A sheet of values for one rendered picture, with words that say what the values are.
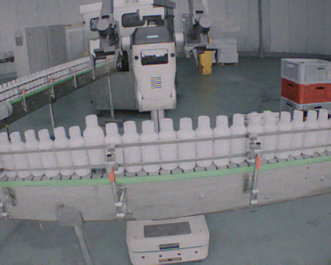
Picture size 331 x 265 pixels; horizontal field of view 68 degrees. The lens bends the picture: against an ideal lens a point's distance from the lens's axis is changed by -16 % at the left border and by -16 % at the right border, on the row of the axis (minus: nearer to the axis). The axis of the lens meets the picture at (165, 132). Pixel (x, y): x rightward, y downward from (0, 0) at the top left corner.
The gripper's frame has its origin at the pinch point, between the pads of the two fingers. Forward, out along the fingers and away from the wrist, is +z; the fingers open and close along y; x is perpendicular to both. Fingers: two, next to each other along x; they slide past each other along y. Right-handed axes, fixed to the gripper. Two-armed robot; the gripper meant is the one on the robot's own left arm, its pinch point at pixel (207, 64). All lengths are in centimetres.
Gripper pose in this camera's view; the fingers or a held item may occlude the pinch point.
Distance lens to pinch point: 130.3
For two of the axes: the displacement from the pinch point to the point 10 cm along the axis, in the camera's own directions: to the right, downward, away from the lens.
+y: 9.9, -0.8, 1.1
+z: 0.9, 9.9, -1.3
